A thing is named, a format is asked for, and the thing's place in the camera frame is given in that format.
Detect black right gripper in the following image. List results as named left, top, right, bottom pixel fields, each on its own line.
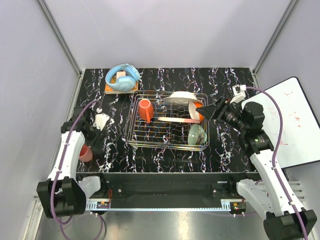
left=196, top=96, right=248, bottom=134

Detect orange and white bowl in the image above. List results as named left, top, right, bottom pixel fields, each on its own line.
left=188, top=102, right=204, bottom=122

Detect pink plastic cup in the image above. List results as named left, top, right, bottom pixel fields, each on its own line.
left=78, top=145, right=93, bottom=163

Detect green ceramic bowl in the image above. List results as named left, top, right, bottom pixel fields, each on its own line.
left=187, top=124, right=208, bottom=146

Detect white paper plate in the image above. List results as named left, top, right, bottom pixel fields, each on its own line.
left=163, top=91, right=202, bottom=105

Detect pink and cream plate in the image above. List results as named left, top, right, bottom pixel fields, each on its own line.
left=157, top=116, right=201, bottom=124

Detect wire dish rack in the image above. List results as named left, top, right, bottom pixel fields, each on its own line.
left=124, top=90, right=210, bottom=151

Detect orange ceramic mug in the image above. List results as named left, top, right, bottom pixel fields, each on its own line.
left=138, top=98, right=154, bottom=124

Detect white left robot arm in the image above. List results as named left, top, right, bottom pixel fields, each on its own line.
left=36, top=106, right=110, bottom=219

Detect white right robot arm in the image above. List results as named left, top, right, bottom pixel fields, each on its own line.
left=196, top=97, right=317, bottom=240

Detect wooden board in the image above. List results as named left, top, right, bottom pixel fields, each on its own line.
left=104, top=82, right=139, bottom=95

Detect blue headphones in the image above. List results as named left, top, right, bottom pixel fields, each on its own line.
left=105, top=63, right=141, bottom=92

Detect small pink box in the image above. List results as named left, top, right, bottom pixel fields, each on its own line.
left=116, top=71, right=127, bottom=79

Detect white whiteboard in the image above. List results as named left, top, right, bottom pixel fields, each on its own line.
left=257, top=76, right=320, bottom=169

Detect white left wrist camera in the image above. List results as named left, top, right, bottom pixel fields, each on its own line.
left=92, top=113, right=110, bottom=131

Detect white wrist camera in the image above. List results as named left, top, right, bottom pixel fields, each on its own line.
left=92, top=113, right=110, bottom=131
left=230, top=84, right=247, bottom=104

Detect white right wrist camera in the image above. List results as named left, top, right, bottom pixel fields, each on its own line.
left=230, top=84, right=247, bottom=104

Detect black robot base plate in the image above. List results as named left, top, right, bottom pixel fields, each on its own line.
left=79, top=172, right=258, bottom=210

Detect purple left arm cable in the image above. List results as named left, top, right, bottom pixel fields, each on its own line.
left=49, top=99, right=107, bottom=240

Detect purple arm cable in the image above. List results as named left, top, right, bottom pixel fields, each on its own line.
left=49, top=99, right=107, bottom=240
left=207, top=86, right=310, bottom=240

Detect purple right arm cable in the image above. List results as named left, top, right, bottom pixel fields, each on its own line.
left=207, top=86, right=310, bottom=240

